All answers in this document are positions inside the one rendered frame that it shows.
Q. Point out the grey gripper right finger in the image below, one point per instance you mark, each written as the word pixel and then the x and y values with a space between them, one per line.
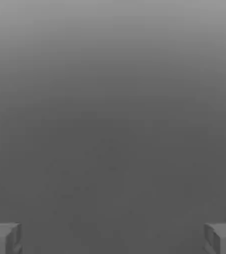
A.
pixel 224 238

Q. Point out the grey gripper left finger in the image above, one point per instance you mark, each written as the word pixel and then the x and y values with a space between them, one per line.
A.
pixel 1 238

